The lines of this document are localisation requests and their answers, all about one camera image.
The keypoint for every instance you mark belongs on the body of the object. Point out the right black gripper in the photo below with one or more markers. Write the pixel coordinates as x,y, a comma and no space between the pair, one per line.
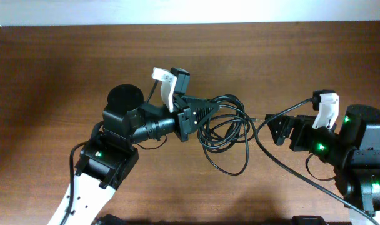
297,133

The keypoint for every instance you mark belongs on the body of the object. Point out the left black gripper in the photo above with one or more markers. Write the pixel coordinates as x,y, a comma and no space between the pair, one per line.
181,105

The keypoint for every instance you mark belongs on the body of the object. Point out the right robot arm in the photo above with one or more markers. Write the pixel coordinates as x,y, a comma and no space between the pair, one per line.
353,152

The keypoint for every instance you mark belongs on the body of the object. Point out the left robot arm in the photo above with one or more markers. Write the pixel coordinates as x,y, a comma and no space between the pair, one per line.
108,156

